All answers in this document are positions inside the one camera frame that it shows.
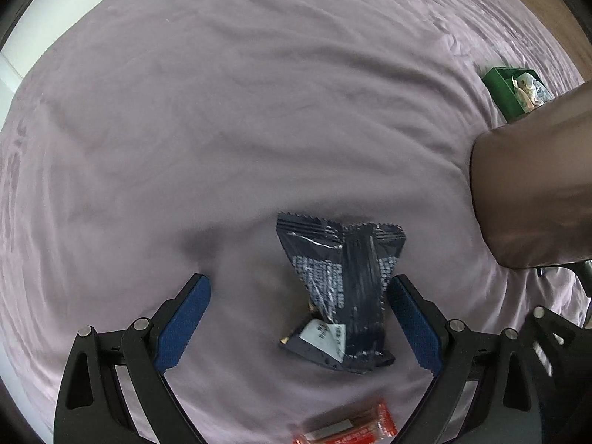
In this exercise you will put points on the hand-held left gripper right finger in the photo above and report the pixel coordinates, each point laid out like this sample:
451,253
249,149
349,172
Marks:
414,328

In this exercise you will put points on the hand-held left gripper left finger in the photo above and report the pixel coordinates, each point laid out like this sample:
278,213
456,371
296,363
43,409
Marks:
182,323

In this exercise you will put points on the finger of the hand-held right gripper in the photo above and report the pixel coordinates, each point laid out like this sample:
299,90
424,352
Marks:
569,379

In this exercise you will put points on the dark blue snack packet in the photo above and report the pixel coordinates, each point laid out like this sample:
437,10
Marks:
342,286

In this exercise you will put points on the green box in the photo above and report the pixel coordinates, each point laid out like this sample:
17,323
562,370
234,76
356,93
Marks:
502,88

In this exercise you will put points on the red snack packet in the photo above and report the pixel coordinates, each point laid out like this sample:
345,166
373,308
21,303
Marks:
354,428

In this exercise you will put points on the purple bed sheet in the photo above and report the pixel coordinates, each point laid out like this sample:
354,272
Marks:
231,125

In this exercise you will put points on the white pink snack packet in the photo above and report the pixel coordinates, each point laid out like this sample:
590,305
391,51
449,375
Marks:
525,91

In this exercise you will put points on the blue white snack packet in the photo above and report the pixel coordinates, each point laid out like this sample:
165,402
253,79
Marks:
542,89

